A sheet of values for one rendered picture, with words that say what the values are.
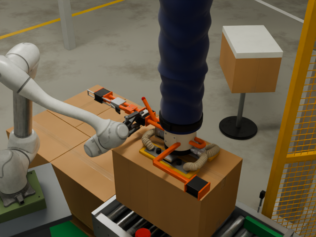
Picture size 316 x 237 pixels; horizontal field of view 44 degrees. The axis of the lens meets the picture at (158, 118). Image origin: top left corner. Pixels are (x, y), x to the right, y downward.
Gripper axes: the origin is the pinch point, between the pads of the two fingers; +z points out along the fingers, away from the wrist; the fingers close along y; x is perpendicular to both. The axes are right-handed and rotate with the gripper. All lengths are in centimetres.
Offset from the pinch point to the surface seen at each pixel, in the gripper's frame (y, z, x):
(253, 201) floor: 121, 95, 34
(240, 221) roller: 66, 25, 57
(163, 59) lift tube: -47, -10, 23
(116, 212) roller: 66, -21, -5
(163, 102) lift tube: -22.6, -8.4, 21.6
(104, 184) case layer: 66, -9, -31
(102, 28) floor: 121, 266, -343
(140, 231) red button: 16, -50, 44
